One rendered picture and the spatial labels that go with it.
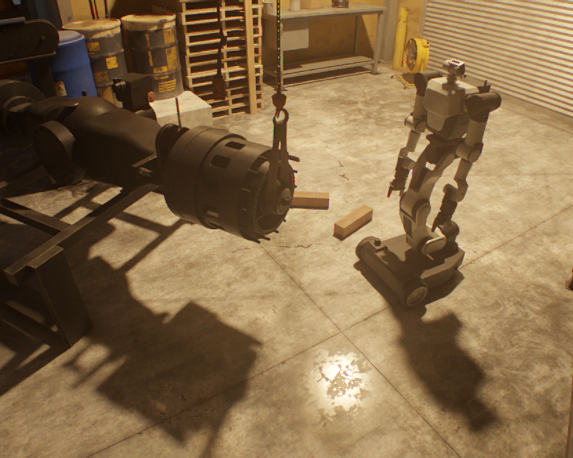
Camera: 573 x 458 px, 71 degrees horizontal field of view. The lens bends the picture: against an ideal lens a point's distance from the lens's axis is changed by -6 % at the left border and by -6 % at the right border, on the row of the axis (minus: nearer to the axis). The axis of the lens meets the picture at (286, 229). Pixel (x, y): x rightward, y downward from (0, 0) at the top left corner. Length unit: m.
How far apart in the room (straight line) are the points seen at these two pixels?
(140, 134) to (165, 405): 1.57
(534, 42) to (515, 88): 0.71
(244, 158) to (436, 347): 1.58
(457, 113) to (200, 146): 1.37
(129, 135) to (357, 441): 2.11
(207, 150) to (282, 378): 1.30
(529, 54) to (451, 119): 4.71
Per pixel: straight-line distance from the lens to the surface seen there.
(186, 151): 2.28
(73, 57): 4.53
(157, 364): 2.61
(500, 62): 7.37
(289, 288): 2.93
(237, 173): 2.08
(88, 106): 3.08
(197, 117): 4.85
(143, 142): 2.68
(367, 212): 3.56
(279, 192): 2.17
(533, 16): 7.11
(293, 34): 6.79
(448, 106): 2.44
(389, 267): 2.88
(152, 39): 5.08
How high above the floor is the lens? 2.02
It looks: 36 degrees down
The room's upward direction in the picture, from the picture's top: straight up
